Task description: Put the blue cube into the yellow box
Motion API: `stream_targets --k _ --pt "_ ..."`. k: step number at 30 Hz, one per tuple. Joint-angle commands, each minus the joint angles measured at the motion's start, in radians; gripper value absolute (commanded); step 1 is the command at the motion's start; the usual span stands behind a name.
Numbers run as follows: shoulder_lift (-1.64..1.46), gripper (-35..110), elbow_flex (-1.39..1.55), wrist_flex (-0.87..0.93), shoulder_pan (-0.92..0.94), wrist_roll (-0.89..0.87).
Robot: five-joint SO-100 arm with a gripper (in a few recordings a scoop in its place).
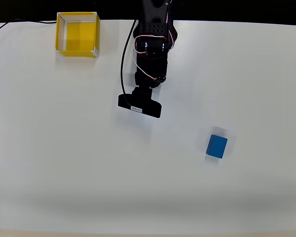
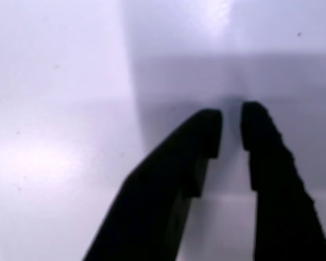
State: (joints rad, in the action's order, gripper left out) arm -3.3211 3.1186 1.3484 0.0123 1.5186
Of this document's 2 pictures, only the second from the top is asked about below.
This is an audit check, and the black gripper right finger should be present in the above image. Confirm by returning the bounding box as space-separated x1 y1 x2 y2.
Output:
240 101 326 261

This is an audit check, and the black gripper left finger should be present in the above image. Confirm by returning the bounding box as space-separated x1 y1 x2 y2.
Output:
83 108 223 261

